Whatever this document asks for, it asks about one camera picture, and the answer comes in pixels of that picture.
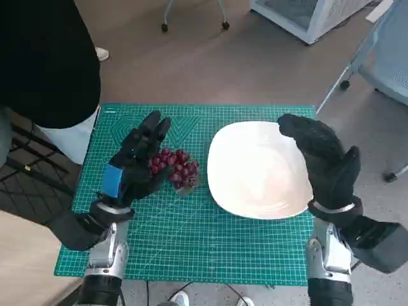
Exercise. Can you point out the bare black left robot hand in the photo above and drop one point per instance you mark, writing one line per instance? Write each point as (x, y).
(137, 150)

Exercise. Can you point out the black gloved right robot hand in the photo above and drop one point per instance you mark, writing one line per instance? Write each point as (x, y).
(322, 150)

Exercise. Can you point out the red toy grape bunch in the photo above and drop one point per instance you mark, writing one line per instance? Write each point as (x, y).
(183, 173)

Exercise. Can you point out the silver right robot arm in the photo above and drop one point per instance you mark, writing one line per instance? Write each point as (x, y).
(328, 280)

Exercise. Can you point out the white square plate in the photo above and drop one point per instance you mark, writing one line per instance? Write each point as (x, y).
(255, 172)

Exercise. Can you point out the black metal rack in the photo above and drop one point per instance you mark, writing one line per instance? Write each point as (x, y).
(38, 178)

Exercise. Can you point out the light blue mesh chair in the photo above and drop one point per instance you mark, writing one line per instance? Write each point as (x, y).
(389, 63)

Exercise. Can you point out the green cutting mat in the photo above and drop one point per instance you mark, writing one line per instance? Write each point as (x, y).
(197, 242)

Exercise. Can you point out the person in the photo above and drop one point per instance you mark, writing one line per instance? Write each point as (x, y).
(44, 57)

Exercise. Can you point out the white glass-sided cabinet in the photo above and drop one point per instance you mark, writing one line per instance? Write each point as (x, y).
(287, 16)

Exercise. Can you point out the white shoe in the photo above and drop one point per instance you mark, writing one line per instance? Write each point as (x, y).
(246, 301)
(180, 299)

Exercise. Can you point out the white chair with casters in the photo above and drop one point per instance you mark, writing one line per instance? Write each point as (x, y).
(224, 19)

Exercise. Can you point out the light wooden table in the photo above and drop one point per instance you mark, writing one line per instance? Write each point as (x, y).
(28, 271)

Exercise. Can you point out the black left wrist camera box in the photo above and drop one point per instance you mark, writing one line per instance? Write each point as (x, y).
(76, 229)

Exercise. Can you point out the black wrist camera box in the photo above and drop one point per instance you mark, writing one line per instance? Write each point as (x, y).
(379, 242)
(76, 229)

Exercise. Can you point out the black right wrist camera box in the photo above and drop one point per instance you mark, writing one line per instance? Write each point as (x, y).
(379, 242)

